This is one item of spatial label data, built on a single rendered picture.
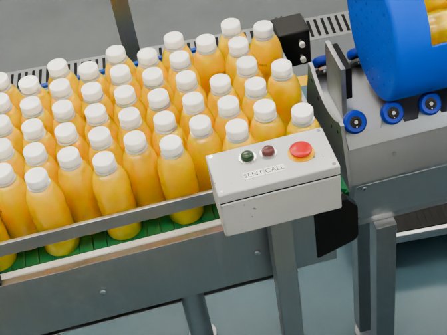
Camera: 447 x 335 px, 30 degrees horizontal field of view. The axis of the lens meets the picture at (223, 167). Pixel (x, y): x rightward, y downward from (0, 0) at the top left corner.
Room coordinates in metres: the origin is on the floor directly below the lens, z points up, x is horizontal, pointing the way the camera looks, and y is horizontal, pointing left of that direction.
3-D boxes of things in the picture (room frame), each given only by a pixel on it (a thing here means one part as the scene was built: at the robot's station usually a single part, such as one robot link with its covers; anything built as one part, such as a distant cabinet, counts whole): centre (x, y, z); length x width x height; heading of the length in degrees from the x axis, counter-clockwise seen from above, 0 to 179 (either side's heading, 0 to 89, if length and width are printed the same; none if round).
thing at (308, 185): (0.97, -0.08, 1.05); 0.20 x 0.10 x 0.10; 95
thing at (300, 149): (0.98, -0.13, 1.11); 0.04 x 0.04 x 0.01
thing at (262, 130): (1.13, -0.09, 0.98); 0.07 x 0.07 x 0.17
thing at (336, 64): (1.28, -0.26, 0.99); 0.10 x 0.02 x 0.12; 5
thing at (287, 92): (1.24, -0.14, 0.98); 0.07 x 0.07 x 0.17
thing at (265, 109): (1.13, -0.09, 1.07); 0.04 x 0.04 x 0.02
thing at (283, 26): (1.48, -0.19, 0.95); 0.10 x 0.07 x 0.10; 5
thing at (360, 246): (1.36, -0.32, 0.31); 0.06 x 0.06 x 0.63; 5
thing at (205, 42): (1.36, -0.01, 1.07); 0.04 x 0.04 x 0.02
